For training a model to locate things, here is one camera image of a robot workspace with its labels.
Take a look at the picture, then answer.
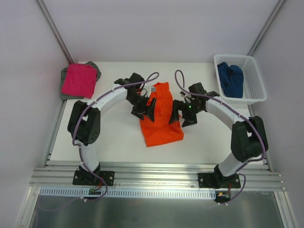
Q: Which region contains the orange t shirt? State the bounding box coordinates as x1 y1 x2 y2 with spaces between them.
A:
140 82 184 147

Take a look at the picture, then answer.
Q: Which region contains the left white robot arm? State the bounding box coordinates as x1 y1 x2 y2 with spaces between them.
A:
67 72 160 184

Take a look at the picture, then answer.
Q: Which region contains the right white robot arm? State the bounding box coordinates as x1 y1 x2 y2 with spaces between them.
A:
169 83 268 189

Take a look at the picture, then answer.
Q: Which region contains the blue t shirt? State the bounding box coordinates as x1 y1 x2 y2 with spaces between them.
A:
217 62 244 98

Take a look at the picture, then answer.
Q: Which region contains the white plastic basket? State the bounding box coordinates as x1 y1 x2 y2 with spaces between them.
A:
214 54 267 105

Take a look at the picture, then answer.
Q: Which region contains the pink folded t shirt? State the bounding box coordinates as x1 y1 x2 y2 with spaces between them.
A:
61 64 98 98

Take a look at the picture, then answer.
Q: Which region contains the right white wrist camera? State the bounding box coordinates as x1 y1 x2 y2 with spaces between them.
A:
180 91 186 97

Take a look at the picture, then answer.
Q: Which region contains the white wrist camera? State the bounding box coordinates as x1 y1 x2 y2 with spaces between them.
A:
146 86 156 94
180 91 186 97

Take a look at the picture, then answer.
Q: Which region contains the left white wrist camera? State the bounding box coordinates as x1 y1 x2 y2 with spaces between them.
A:
146 86 156 94

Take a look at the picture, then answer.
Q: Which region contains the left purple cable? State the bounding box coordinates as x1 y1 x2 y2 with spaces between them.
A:
72 72 160 181

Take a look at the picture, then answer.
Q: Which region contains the purple cable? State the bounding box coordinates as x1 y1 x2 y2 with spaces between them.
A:
175 69 266 190
72 72 160 181

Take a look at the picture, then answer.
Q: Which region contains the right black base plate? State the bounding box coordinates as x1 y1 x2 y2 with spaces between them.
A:
198 172 241 189

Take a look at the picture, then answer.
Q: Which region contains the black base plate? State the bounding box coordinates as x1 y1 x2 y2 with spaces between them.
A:
72 169 115 186
198 172 241 189

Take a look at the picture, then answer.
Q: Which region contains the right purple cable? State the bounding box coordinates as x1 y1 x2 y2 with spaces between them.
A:
175 69 266 190

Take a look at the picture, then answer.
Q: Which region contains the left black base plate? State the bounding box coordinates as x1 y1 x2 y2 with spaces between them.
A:
72 169 115 186

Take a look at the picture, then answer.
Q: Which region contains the aluminium mounting rail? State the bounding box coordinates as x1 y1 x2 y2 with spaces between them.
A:
29 161 287 191

